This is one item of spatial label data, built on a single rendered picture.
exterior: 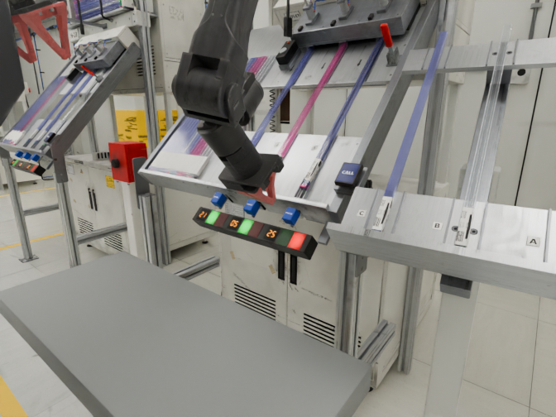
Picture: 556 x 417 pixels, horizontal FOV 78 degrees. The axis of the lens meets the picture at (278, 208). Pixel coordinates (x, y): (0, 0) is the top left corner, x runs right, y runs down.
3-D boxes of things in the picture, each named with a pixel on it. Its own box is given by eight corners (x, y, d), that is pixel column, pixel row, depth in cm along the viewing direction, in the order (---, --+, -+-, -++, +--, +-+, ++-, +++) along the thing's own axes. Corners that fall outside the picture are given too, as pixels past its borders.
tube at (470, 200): (463, 263, 44) (463, 260, 43) (451, 261, 45) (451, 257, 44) (511, 29, 65) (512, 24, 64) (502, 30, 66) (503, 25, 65)
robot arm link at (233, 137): (185, 129, 50) (214, 127, 46) (208, 98, 53) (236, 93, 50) (212, 161, 54) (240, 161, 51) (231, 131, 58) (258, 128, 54)
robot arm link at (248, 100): (166, 83, 44) (226, 96, 42) (208, 31, 49) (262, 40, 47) (194, 145, 54) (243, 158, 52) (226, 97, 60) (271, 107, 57)
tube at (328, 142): (307, 190, 74) (305, 188, 73) (302, 189, 74) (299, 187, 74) (386, 38, 91) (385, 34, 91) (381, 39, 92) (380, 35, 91)
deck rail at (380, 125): (345, 228, 70) (336, 213, 66) (337, 227, 71) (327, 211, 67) (442, 12, 95) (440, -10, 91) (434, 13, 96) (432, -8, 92)
